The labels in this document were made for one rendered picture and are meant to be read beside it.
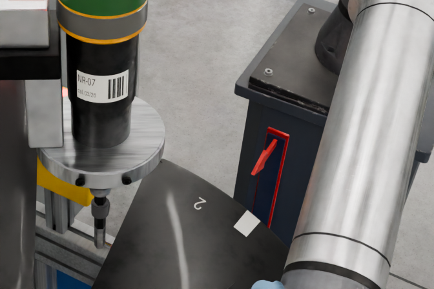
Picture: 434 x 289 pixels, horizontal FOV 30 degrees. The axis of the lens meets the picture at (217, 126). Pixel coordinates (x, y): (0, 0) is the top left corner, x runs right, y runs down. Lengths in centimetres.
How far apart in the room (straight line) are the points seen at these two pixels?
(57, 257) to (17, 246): 66
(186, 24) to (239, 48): 24
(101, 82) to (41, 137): 5
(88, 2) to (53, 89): 6
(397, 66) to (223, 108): 210
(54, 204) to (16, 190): 60
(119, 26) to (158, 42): 264
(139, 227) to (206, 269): 7
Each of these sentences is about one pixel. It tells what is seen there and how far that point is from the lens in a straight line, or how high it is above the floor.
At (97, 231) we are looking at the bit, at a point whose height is 137.
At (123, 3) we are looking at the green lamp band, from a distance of 37.
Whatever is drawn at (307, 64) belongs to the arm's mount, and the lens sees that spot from 125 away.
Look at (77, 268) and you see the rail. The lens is 121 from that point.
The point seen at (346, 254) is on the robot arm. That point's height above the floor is 132.
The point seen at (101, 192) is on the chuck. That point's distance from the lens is 47.
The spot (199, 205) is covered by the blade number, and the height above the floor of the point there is 117.
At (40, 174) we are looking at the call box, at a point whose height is 101.
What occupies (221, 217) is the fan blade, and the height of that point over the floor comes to 117.
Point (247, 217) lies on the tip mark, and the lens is 81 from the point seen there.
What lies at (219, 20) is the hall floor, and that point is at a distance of 317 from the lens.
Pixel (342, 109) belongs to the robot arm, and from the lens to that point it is 65.
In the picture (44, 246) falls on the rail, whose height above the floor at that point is 82.
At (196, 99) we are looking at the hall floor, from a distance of 277.
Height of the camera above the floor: 175
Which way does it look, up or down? 41 degrees down
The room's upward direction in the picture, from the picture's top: 8 degrees clockwise
